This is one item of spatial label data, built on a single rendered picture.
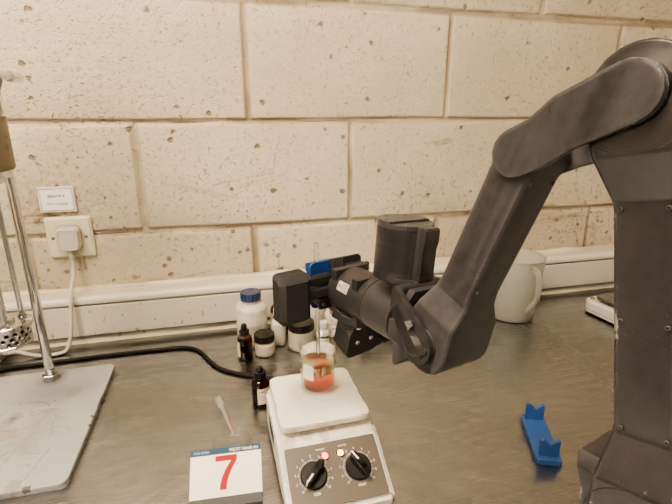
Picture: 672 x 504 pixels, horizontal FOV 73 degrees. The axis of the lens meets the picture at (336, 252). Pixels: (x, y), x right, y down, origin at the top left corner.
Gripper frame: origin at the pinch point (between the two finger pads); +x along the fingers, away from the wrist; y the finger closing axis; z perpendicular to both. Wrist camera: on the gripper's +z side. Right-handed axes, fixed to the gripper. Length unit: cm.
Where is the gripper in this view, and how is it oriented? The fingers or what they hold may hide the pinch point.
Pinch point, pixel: (321, 272)
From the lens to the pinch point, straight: 60.3
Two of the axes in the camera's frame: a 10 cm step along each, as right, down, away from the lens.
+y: 8.3, -1.7, 5.3
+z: 0.0, 9.6, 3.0
